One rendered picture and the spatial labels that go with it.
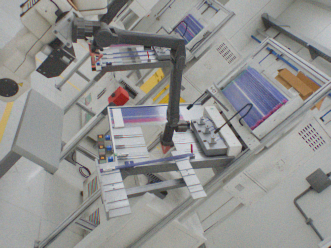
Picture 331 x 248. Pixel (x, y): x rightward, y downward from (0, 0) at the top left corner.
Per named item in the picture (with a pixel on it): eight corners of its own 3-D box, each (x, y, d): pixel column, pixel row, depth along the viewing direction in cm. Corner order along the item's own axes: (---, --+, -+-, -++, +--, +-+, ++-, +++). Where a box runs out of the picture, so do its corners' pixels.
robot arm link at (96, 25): (87, 20, 142) (88, 24, 138) (111, 21, 146) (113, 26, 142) (85, 40, 148) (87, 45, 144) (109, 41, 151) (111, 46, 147)
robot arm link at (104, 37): (184, 30, 162) (192, 39, 155) (178, 56, 170) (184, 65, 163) (92, 20, 145) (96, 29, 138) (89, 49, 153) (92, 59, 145)
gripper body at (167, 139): (169, 137, 202) (172, 126, 198) (174, 146, 193) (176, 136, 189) (159, 137, 200) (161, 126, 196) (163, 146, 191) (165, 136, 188)
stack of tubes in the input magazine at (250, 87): (250, 129, 196) (287, 98, 190) (220, 90, 238) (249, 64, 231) (261, 140, 203) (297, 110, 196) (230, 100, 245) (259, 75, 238)
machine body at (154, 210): (77, 259, 219) (143, 202, 205) (77, 186, 277) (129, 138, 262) (146, 287, 253) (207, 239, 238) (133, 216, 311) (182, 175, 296)
